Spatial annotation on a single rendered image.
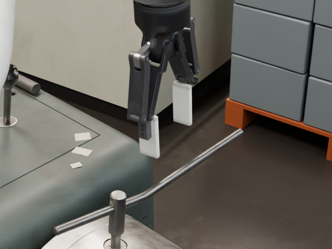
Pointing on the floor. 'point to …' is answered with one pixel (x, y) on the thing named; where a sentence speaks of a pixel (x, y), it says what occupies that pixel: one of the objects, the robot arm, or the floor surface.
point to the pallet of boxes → (282, 64)
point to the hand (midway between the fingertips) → (166, 124)
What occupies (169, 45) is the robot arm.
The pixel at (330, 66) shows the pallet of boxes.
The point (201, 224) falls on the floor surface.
